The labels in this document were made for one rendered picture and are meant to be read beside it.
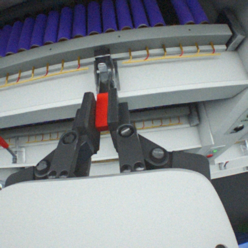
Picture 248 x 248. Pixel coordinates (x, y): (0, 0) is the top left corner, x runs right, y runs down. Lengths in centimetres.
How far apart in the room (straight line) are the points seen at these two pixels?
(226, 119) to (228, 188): 92
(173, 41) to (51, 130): 30
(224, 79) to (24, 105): 25
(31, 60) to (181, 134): 31
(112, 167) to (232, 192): 89
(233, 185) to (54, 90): 116
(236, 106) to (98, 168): 43
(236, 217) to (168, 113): 96
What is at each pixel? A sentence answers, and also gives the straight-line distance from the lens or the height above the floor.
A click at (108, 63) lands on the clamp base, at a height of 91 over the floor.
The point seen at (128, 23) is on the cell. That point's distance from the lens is 20.
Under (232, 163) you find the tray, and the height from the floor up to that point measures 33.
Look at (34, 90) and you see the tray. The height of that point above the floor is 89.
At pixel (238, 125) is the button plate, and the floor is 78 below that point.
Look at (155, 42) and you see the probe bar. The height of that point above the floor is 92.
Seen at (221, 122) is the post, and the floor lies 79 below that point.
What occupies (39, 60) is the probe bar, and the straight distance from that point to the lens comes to 20.
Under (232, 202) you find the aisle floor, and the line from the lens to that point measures 117.
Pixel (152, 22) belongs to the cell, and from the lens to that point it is 21.
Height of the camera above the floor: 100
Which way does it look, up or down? 57 degrees down
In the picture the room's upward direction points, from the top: 10 degrees counter-clockwise
